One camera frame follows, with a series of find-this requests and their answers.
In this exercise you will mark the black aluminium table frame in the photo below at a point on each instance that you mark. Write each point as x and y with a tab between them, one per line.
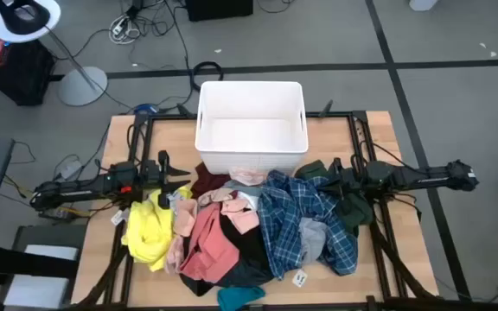
340	115

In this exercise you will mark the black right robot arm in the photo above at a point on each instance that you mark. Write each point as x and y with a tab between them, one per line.
422	176

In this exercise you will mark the white paper tag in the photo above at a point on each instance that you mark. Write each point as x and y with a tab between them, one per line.
174	198
299	277
117	217

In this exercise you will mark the light grey garment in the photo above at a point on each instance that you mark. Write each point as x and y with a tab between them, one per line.
311	237

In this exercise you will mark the coral red garment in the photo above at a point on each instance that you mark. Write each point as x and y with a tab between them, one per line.
210	250

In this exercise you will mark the yellow garment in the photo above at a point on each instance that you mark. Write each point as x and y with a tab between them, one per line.
149	229

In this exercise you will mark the blue plaid shirt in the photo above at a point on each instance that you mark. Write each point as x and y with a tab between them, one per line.
283	216

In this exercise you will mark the white perforated plastic basket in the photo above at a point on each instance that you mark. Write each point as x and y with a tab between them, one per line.
249	129

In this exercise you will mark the teal knit garment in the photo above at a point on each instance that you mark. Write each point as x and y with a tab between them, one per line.
238	298

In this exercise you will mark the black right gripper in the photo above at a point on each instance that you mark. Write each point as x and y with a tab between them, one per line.
350	178

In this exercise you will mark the pale pink white garment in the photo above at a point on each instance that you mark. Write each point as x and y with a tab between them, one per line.
247	176

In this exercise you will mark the white power strip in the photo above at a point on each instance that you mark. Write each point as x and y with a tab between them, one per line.
121	28

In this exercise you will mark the white floor object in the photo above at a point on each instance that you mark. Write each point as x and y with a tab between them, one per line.
422	4

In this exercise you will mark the black equipment case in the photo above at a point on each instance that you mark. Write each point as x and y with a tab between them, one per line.
24	73

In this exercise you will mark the white floor lamp stand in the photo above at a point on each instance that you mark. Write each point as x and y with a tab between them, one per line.
82	86

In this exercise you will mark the black power adapter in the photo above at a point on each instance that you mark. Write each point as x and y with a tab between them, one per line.
64	214

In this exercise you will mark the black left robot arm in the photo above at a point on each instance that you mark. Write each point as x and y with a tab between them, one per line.
80	190

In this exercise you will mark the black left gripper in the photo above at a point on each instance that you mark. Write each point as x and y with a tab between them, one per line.
162	177

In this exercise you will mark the black box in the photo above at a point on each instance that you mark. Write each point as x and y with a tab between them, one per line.
218	8

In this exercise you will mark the light pink garment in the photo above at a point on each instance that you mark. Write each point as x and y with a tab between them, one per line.
186	216

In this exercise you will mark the dark charcoal elastic-waist shorts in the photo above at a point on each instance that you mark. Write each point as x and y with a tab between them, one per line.
249	255

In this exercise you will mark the maroon garment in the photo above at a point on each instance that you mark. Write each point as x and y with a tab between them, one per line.
208	181

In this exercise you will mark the dark green garment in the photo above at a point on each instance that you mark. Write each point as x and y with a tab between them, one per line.
353	211

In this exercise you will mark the grey cabinet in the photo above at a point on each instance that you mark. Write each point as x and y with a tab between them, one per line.
50	235

